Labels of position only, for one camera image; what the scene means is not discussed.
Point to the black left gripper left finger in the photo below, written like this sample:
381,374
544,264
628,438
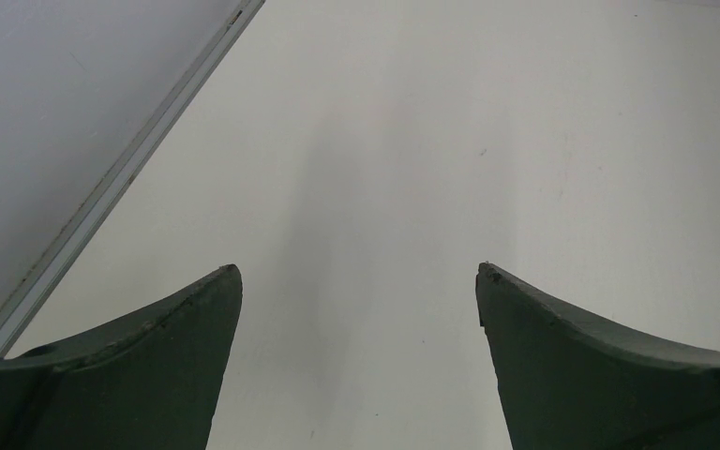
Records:
147,380

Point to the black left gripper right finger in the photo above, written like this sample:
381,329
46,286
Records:
571,379

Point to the aluminium frame profile left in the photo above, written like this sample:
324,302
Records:
88,91

